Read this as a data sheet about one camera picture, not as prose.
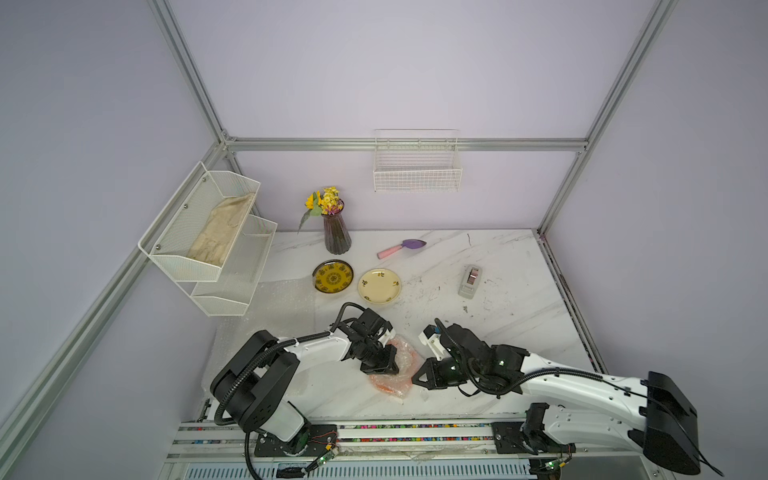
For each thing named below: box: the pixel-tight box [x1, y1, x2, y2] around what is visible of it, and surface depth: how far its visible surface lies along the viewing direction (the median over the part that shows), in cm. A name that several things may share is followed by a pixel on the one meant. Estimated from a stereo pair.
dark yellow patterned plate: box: [312, 259, 354, 294], surface depth 109 cm
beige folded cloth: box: [187, 193, 256, 266], surface depth 80 cm
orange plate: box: [369, 339, 424, 394], surface depth 84 cm
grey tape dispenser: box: [458, 264, 482, 299], surface depth 103 cm
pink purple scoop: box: [377, 239, 427, 259], surface depth 117 cm
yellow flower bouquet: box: [297, 186, 345, 235], surface depth 97 cm
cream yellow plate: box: [357, 268, 402, 305], surface depth 106 cm
